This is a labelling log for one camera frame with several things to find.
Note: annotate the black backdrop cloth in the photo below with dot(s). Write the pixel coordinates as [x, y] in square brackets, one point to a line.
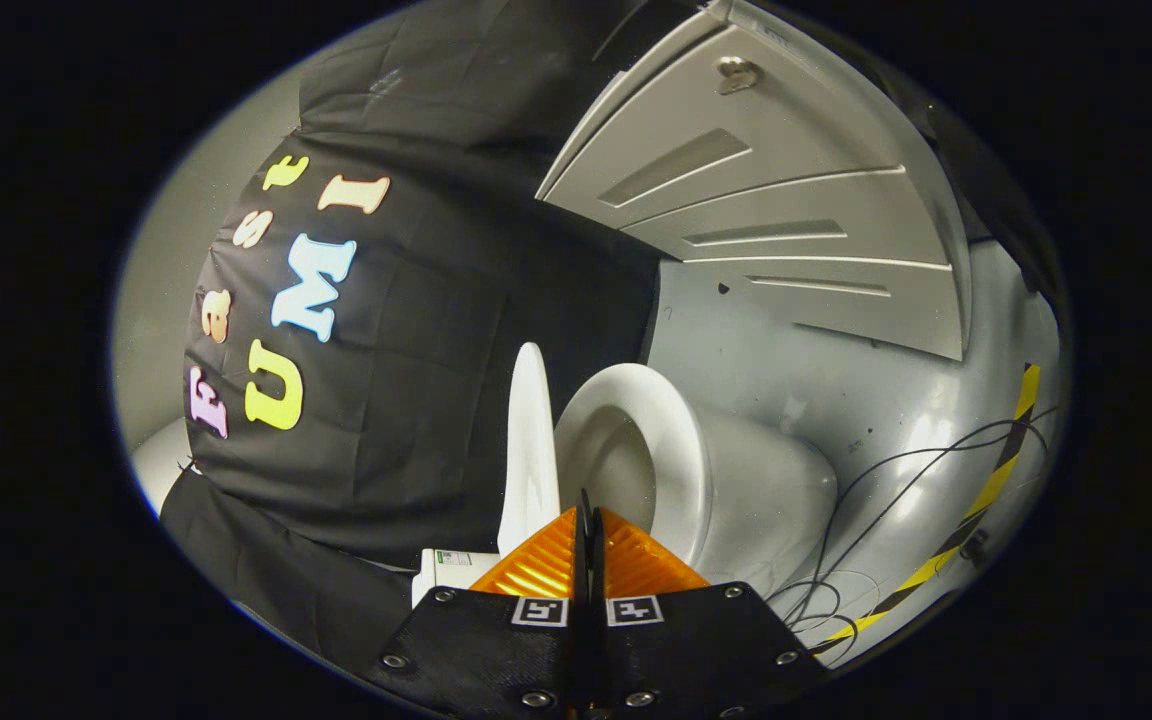
[436, 330]

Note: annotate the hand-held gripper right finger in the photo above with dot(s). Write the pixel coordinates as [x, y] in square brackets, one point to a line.
[696, 650]

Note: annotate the yellow black hazard tape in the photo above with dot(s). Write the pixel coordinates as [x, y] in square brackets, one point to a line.
[986, 490]

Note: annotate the white toilet tank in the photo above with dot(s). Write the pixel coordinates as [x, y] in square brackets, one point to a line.
[451, 572]

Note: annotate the white toilet seat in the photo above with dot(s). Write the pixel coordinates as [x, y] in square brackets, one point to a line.
[681, 440]

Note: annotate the metal door knob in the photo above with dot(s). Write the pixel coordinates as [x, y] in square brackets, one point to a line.
[737, 73]

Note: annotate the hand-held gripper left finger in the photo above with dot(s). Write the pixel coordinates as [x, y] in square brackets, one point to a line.
[496, 650]

